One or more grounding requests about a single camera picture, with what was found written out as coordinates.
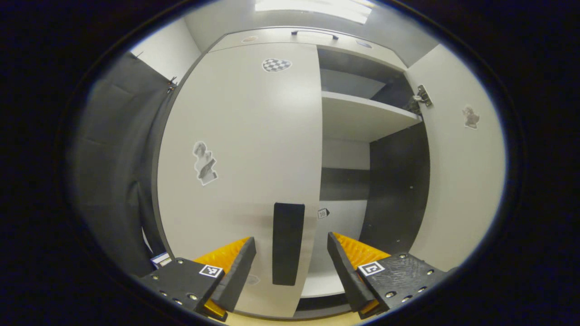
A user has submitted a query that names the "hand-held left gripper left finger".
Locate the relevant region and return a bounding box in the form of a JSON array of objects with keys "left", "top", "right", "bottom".
[{"left": 138, "top": 236, "right": 257, "bottom": 323}]

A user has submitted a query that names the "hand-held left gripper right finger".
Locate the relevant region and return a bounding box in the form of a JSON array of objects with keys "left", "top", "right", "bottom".
[{"left": 327, "top": 232, "right": 449, "bottom": 320}]

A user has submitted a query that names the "black door handle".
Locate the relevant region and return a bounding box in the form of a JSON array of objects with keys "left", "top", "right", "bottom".
[{"left": 272, "top": 202, "right": 305, "bottom": 286}]

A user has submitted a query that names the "grey double-door shoe cabinet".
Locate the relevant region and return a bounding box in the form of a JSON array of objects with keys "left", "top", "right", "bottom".
[{"left": 154, "top": 27, "right": 431, "bottom": 320}]

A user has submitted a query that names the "checkered-sticker grey cabinet door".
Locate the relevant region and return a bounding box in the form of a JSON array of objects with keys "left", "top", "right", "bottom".
[{"left": 156, "top": 43, "right": 322, "bottom": 317}]

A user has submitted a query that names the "box-sticker grey cabinet door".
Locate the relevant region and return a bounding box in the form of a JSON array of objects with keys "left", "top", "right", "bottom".
[{"left": 403, "top": 44, "right": 506, "bottom": 272}]

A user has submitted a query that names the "grey cabinet shelf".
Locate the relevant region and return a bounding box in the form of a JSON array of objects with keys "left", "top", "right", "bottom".
[{"left": 321, "top": 91, "right": 422, "bottom": 143}]

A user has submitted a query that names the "metal door hinge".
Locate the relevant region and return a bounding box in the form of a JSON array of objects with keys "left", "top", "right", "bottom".
[{"left": 410, "top": 85, "right": 433, "bottom": 111}]

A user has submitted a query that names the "grey cabinet drawer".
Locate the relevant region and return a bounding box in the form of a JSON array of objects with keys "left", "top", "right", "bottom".
[{"left": 211, "top": 28, "right": 406, "bottom": 71}]

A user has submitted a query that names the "black backdrop cloth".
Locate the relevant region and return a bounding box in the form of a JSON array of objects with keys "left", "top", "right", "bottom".
[{"left": 68, "top": 52, "right": 177, "bottom": 277}]

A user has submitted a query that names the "thin black drawer handle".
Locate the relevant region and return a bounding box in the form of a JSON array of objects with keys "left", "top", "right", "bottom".
[{"left": 291, "top": 30, "right": 339, "bottom": 40}]

